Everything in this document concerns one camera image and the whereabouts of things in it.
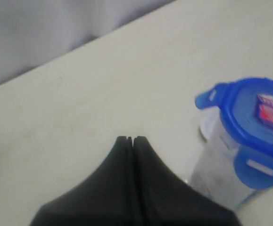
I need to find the clear tall plastic container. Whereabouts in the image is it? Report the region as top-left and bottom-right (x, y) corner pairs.
(187, 108), (273, 210)

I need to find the blue plastic lid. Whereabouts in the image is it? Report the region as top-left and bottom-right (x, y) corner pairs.
(195, 78), (273, 190)

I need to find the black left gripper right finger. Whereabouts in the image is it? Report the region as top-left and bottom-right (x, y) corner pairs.
(133, 137), (241, 226)

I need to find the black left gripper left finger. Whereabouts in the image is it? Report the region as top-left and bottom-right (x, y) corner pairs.
(31, 137), (148, 226)

